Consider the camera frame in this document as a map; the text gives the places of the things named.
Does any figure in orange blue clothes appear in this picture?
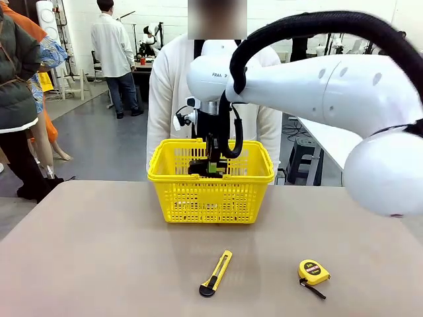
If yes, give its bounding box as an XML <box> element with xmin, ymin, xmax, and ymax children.
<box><xmin>3</xmin><ymin>5</ymin><xmax>72</xmax><ymax>181</ymax></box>

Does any person's left forearm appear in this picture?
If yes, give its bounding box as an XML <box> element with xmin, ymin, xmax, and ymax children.
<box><xmin>256</xmin><ymin>108</ymin><xmax>284</xmax><ymax>166</ymax></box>

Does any white wooden stool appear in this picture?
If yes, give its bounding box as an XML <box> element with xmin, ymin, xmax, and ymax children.
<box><xmin>58</xmin><ymin>67</ymin><xmax>94</xmax><ymax>102</ymax></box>

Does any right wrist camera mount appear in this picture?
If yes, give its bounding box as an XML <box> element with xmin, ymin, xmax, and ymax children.
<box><xmin>173</xmin><ymin>96</ymin><xmax>202</xmax><ymax>130</ymax></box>

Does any black sleeved cable bundle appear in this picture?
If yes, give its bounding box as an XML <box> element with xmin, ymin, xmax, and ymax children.
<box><xmin>217</xmin><ymin>11</ymin><xmax>423</xmax><ymax>159</ymax></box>

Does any large white table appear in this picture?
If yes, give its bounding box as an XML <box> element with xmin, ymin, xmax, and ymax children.
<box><xmin>295</xmin><ymin>117</ymin><xmax>361</xmax><ymax>172</ymax></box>

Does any person in white coat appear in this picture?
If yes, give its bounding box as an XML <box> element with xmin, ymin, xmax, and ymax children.
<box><xmin>91</xmin><ymin>0</ymin><xmax>145</xmax><ymax>120</ymax></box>

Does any yellow plastic shopping basket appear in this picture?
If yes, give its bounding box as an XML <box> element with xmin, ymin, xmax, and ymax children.
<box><xmin>147</xmin><ymin>137</ymin><xmax>276</xmax><ymax>225</ymax></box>

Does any yellow utility knife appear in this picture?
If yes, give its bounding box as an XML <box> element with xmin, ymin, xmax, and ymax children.
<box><xmin>198</xmin><ymin>250</ymin><xmax>233</xmax><ymax>298</ymax></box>

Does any black stapler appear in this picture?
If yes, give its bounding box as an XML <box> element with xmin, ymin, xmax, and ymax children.
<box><xmin>188</xmin><ymin>160</ymin><xmax>212</xmax><ymax>178</ymax></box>

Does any person in white cardigan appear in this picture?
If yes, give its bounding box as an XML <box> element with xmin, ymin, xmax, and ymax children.
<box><xmin>146</xmin><ymin>0</ymin><xmax>284</xmax><ymax>186</ymax></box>

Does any person's right forearm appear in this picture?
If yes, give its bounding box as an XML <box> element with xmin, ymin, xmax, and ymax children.
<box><xmin>146</xmin><ymin>98</ymin><xmax>173</xmax><ymax>172</ymax></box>

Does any yellow tape measure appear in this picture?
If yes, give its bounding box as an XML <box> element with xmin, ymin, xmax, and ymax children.
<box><xmin>297</xmin><ymin>259</ymin><xmax>331</xmax><ymax>300</ymax></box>

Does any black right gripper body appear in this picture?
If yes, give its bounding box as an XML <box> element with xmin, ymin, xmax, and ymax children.
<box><xmin>190</xmin><ymin>110</ymin><xmax>232</xmax><ymax>148</ymax></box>

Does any black office chair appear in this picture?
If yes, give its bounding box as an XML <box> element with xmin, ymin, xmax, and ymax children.
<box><xmin>91</xmin><ymin>51</ymin><xmax>104</xmax><ymax>80</ymax></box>

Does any black round stool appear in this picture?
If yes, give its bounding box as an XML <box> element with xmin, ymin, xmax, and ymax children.
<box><xmin>286</xmin><ymin>137</ymin><xmax>323</xmax><ymax>188</ymax></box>

